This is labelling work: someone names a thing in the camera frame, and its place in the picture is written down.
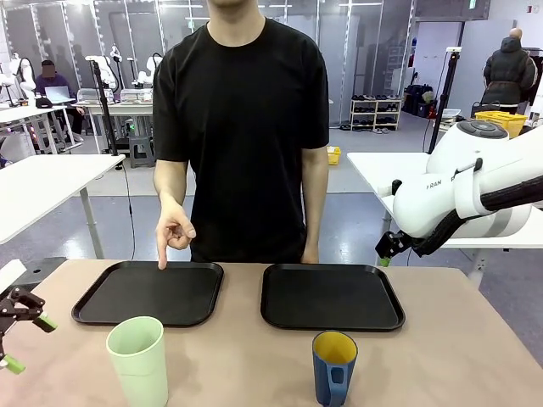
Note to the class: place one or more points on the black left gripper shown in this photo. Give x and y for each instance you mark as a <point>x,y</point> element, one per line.
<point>3,316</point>

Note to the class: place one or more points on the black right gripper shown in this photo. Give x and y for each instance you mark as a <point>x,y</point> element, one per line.
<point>392,245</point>

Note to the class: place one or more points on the light green tall cup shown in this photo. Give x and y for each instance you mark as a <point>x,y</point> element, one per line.
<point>140,373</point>

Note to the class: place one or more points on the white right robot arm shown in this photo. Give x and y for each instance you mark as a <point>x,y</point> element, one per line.
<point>466,144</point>

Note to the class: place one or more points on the person's right forearm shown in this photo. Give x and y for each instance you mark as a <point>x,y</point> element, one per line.
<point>169,182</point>

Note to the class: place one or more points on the person's left forearm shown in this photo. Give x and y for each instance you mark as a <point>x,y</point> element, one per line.
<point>316,191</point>

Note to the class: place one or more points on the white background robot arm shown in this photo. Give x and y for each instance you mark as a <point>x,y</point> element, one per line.
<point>150,70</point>
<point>25,76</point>

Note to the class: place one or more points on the person's left hand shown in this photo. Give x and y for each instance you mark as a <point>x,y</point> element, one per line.
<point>309,254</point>

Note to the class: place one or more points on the person's right hand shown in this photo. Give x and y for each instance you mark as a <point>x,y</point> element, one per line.
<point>174,224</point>

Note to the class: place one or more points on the black plastic serving tray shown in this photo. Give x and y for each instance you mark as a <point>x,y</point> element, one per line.
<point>331,297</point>
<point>169,292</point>

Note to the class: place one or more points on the white side table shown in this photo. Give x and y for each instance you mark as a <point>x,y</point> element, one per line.
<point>42,186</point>
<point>377,169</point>

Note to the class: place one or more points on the small yellow crate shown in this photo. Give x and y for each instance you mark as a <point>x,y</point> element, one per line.
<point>334,156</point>

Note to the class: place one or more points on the blue mug yellow inside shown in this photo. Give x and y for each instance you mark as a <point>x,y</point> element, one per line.
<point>322,381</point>

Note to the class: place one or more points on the white shoe rack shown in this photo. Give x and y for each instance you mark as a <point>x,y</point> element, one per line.
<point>375,113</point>

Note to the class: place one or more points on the black bags pile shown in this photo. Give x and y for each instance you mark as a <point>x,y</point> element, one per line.
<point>418,99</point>

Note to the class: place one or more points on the black pole with white top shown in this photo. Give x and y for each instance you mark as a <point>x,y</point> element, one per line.
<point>443,97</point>

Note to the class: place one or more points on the yellow plastic basket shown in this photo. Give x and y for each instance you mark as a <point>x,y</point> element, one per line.
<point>500,123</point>

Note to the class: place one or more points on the person in black T-shirt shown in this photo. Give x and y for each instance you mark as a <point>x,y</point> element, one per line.
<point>246,127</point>

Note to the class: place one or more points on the grey step stool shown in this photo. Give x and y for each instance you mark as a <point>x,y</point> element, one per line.
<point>141,150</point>

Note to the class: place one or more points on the white background desk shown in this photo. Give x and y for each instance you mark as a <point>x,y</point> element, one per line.
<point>34,113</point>

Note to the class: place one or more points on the person in black puffer jacket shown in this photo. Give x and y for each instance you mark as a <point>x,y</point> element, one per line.
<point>509,72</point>

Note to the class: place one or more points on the black tripod pole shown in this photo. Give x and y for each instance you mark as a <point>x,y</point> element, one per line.
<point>106,110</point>

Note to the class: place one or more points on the grey open laptop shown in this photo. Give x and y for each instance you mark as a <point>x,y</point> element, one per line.
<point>59,94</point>

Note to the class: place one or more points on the seated person in purple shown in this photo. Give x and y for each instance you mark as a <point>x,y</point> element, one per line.
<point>53,80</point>

